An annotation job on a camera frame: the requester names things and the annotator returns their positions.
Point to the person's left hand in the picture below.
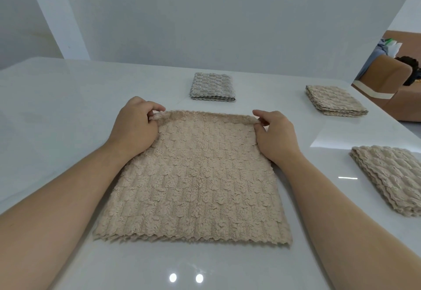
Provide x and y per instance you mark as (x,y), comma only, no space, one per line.
(135,128)

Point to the person's right hand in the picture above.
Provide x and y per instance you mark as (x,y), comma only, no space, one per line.
(279,138)

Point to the beige waffle towel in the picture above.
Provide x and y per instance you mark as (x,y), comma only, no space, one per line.
(335,101)
(391,174)

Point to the grey waffle towel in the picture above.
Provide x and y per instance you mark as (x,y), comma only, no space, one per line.
(213,86)

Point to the stack of cloths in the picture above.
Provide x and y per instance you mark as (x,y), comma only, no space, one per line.
(204,184)

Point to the person's right forearm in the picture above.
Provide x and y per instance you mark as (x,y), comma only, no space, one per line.
(345,227)

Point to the person's left forearm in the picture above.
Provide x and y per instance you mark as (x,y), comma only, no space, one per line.
(59,214)

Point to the white marble table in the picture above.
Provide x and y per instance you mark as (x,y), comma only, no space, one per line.
(65,102)

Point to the blue grey clothing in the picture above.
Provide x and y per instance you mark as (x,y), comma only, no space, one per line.
(371,59)

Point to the brown sofa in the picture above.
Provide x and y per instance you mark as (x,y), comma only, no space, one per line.
(394,76)

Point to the white shopping bag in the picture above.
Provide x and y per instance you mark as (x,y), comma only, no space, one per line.
(394,48)

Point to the black bag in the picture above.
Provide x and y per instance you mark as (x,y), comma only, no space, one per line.
(409,68)

